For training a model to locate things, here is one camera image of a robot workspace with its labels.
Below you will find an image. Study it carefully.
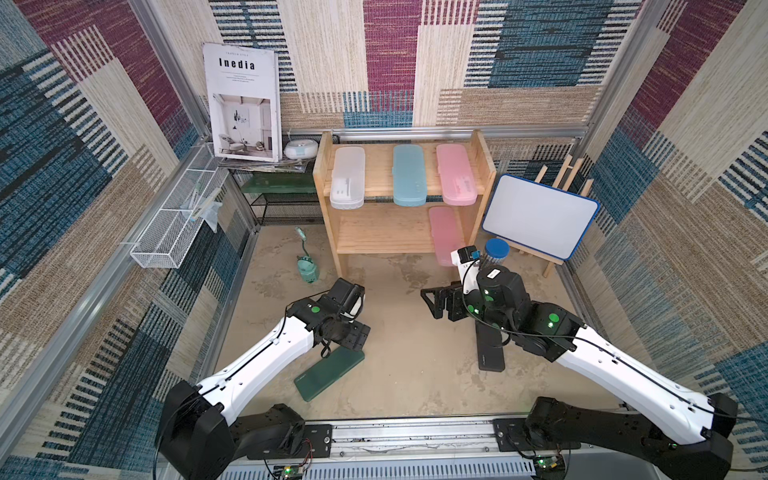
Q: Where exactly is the black pencil case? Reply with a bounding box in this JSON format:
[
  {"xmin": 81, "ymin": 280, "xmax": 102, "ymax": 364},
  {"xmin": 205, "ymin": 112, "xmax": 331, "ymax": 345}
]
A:
[{"xmin": 475, "ymin": 323, "xmax": 506, "ymax": 373}]

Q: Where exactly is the dark green pencil case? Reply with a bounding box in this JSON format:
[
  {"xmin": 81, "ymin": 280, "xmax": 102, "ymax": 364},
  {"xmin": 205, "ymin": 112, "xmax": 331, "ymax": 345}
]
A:
[{"xmin": 294, "ymin": 347, "xmax": 365, "ymax": 402}]

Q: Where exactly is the pink pencil case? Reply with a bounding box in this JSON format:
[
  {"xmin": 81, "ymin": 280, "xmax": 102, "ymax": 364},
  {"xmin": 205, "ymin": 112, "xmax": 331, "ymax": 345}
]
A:
[
  {"xmin": 436, "ymin": 144, "xmax": 478, "ymax": 206},
  {"xmin": 428, "ymin": 206, "xmax": 465, "ymax": 267}
]

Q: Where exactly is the white translucent pencil case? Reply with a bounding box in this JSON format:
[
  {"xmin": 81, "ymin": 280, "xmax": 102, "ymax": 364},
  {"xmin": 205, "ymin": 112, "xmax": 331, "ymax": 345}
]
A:
[{"xmin": 329, "ymin": 146, "xmax": 366, "ymax": 210}]

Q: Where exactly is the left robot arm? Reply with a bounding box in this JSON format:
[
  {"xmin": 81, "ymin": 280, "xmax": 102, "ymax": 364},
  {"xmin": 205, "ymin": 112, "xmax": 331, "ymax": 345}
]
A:
[{"xmin": 155, "ymin": 278, "xmax": 370, "ymax": 479}]

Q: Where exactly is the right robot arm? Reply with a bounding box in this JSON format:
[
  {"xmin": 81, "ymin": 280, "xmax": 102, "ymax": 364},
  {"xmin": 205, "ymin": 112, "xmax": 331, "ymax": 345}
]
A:
[{"xmin": 420, "ymin": 261, "xmax": 738, "ymax": 479}]

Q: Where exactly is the blue lid pencil tube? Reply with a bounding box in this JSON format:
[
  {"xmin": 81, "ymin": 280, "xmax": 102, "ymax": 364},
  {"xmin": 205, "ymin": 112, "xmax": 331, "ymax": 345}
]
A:
[{"xmin": 483, "ymin": 238, "xmax": 510, "ymax": 264}]

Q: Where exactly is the wooden two-tier shelf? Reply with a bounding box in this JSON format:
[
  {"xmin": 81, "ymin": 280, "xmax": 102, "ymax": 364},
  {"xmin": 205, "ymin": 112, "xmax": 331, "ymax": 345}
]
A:
[{"xmin": 312, "ymin": 129, "xmax": 498, "ymax": 290}]

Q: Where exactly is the light blue pencil case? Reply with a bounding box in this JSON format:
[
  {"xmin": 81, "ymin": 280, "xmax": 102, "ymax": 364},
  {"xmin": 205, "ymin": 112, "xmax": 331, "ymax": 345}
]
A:
[{"xmin": 392, "ymin": 144, "xmax": 427, "ymax": 207}]

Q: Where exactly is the whiteboard on wooden easel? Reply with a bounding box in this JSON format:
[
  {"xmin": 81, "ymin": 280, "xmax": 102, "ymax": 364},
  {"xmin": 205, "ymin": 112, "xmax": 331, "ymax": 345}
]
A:
[{"xmin": 481, "ymin": 155, "xmax": 600, "ymax": 277}]

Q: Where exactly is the white round gadget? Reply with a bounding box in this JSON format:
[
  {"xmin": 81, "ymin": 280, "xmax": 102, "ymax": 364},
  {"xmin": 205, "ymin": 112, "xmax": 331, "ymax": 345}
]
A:
[{"xmin": 284, "ymin": 139, "xmax": 319, "ymax": 160}]

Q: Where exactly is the Inedia magazine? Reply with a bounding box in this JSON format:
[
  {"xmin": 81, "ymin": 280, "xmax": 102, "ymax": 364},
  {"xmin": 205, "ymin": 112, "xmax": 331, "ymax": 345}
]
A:
[{"xmin": 202, "ymin": 43, "xmax": 283, "ymax": 163}]

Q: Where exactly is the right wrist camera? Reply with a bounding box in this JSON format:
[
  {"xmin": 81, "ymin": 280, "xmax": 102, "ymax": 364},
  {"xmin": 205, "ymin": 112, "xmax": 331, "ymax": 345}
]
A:
[{"xmin": 451, "ymin": 245, "xmax": 480, "ymax": 295}]

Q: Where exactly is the black wire side table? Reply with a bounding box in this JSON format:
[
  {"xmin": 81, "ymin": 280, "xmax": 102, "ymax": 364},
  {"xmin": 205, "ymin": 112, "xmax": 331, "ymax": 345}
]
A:
[{"xmin": 229, "ymin": 168, "xmax": 323, "ymax": 227}]

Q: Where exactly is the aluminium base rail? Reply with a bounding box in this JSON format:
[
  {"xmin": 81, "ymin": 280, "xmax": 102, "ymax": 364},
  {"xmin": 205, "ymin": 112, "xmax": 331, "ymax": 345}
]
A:
[{"xmin": 155, "ymin": 410, "xmax": 667, "ymax": 480}]

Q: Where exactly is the white wire basket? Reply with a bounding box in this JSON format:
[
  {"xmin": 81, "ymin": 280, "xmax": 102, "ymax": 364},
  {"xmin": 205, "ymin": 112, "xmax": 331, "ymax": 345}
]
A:
[{"xmin": 130, "ymin": 169, "xmax": 226, "ymax": 269}]

